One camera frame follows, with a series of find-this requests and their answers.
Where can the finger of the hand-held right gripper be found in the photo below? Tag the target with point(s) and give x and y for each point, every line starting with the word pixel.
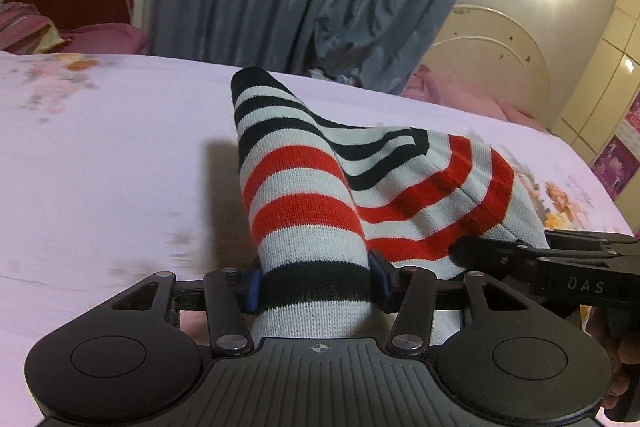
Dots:
pixel 490 257

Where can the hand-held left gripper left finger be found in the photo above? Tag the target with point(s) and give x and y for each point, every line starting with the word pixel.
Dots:
pixel 254 287

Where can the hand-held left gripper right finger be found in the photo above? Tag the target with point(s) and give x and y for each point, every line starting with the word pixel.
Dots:
pixel 380 279

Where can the red black white striped sock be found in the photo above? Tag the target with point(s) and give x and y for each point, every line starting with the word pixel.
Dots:
pixel 300 207

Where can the person's right hand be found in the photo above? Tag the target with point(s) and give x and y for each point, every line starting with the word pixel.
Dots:
pixel 625 367

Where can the pink cloth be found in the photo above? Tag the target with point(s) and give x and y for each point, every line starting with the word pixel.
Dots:
pixel 450 94

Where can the pink floral bed sheet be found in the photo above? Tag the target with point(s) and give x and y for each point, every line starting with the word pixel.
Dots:
pixel 125 157

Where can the cream arched bed board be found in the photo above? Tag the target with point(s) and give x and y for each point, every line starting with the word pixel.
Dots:
pixel 500 57

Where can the cream wardrobe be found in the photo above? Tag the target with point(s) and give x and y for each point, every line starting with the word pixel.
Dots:
pixel 600 82

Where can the small cloth pile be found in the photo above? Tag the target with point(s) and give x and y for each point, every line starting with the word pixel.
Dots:
pixel 335 77

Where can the striped pink pillow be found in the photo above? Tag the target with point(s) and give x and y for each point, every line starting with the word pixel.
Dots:
pixel 25 27

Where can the purple wall poster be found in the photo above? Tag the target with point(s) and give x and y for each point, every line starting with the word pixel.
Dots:
pixel 612 167

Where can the pink wall poster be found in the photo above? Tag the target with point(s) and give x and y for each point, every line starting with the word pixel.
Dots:
pixel 634 112

